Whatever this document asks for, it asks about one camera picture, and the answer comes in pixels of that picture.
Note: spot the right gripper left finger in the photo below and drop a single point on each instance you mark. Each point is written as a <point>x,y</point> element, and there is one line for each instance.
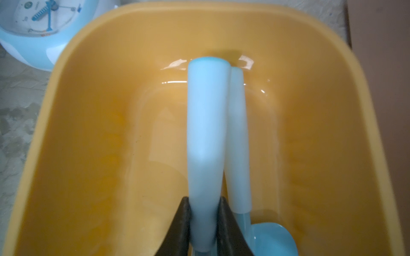
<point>177,239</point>

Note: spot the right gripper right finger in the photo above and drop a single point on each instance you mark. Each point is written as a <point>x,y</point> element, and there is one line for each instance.
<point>229,238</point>

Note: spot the blue shovel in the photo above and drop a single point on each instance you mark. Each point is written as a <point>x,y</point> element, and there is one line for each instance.
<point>264,239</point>

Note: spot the blue shovel diagonal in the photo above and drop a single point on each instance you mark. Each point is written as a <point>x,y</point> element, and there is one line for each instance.
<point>208,79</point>

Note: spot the yellow storage box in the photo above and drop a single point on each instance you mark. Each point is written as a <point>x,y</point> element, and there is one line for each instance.
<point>107,169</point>

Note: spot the small white alarm clock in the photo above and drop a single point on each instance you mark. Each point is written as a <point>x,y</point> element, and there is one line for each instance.
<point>36,32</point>

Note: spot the pink plastic file organizer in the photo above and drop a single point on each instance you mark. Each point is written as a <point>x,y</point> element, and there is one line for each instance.
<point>380,37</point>

